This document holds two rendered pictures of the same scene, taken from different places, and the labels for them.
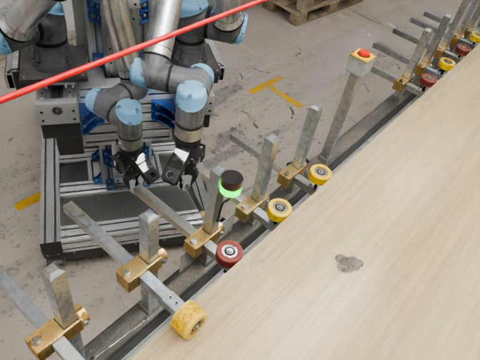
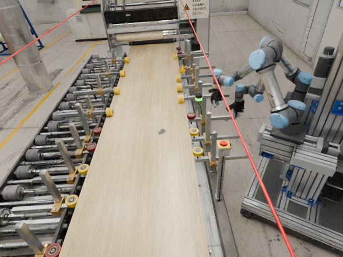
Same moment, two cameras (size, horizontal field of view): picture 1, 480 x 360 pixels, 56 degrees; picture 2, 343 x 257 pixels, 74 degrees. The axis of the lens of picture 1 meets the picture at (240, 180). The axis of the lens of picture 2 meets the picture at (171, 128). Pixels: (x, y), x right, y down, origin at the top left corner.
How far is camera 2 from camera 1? 249 cm
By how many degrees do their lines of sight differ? 93
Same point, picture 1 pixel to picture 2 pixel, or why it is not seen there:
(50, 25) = (296, 80)
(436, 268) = (136, 148)
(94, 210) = (275, 168)
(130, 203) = (273, 180)
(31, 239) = not seen: hidden behind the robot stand
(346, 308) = (153, 123)
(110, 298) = (238, 171)
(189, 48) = not seen: hidden behind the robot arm
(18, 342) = (238, 148)
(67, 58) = (294, 97)
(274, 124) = not seen: outside the picture
